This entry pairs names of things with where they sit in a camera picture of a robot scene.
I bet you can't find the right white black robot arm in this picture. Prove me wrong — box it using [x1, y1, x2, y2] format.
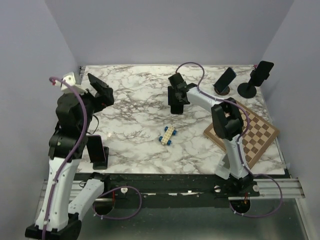
[168, 73, 254, 196]

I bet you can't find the black folding phone stand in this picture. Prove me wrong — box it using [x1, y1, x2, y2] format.
[92, 146, 109, 170]

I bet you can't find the toy brick car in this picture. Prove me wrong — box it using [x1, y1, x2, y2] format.
[158, 126, 177, 146]

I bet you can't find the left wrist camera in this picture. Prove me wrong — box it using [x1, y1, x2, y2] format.
[62, 72, 88, 95]

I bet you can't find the white plastic phone stand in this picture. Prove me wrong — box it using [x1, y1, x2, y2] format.
[215, 153, 230, 180]

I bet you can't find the round wooden stand right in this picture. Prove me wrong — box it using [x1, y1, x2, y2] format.
[214, 86, 230, 96]

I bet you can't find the black phone on pole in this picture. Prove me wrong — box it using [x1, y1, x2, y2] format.
[254, 60, 274, 87]

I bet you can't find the wooden chessboard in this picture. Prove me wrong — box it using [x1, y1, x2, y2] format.
[203, 99, 280, 171]

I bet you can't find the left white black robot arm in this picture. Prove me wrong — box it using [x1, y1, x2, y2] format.
[25, 80, 114, 240]

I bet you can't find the blue-edged phone back right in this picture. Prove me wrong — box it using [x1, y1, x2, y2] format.
[214, 67, 237, 91]

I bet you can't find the black phone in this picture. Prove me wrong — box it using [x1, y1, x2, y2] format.
[87, 73, 109, 92]
[254, 60, 274, 87]
[86, 135, 103, 163]

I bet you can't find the black pole phone stand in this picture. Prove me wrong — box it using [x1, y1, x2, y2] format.
[237, 70, 260, 99]

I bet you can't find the aluminium frame rail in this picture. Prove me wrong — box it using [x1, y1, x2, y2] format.
[37, 65, 307, 201]

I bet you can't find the black smartphone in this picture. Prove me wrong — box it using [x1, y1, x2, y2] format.
[167, 86, 186, 115]

